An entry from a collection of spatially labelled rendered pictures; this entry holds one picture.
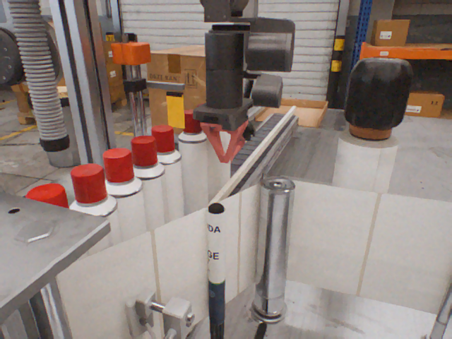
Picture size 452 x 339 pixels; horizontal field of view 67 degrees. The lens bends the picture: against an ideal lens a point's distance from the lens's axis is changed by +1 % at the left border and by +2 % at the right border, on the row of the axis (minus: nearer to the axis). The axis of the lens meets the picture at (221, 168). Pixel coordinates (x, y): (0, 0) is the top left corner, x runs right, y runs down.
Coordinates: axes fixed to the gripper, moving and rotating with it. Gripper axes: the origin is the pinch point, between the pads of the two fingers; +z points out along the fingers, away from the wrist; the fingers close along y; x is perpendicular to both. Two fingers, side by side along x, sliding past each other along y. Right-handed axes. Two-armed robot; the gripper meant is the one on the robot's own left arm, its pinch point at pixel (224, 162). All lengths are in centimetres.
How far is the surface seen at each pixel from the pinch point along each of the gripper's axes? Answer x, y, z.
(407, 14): 323, 67, -281
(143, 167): -30.9, 0.6, 9.3
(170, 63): 18, -32, -35
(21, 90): 200, -342, -105
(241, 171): 2.3, 3.7, 1.0
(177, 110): -23.4, -0.9, -2.1
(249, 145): 24.0, -2.2, -11.7
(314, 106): 82, 8, -52
